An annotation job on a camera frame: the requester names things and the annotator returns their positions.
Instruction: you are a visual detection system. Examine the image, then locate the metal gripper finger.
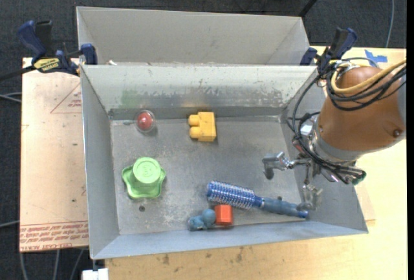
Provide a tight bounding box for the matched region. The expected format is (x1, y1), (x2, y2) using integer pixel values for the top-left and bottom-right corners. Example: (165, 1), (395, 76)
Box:
(296, 184), (324, 212)
(261, 151), (296, 180)

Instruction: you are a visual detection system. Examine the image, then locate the blue round hairbrush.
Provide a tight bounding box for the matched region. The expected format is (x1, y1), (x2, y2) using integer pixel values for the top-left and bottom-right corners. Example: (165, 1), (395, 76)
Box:
(206, 180), (310, 219)

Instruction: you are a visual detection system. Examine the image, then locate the orange-red small cylinder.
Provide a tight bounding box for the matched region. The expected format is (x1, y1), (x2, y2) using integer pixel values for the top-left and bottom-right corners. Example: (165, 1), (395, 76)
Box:
(213, 204), (235, 227)

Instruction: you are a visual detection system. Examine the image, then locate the yellow toy building brick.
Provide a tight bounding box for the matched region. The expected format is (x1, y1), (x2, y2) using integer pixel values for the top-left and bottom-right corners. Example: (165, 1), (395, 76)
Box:
(188, 111), (218, 143)

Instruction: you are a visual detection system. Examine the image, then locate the grey metal bin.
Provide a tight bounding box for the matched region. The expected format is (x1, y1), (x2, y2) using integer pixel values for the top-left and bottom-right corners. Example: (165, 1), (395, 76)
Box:
(76, 6), (369, 261)

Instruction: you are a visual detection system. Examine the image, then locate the blue toy figure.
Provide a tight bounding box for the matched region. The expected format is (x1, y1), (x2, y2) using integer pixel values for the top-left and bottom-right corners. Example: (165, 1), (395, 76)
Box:
(188, 208), (217, 232)

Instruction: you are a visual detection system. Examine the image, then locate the green star-shaped cup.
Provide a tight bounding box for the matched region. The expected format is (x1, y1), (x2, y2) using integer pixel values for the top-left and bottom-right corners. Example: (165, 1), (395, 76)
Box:
(121, 156), (168, 200)

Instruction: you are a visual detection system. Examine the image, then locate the red ball in clear dome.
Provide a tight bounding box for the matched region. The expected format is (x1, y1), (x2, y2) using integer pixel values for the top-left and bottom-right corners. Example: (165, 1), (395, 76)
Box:
(133, 109), (158, 135)

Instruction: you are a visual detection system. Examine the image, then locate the brown cardboard board, red print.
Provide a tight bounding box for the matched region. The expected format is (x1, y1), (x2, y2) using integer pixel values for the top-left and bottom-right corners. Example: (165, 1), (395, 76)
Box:
(19, 56), (91, 253)

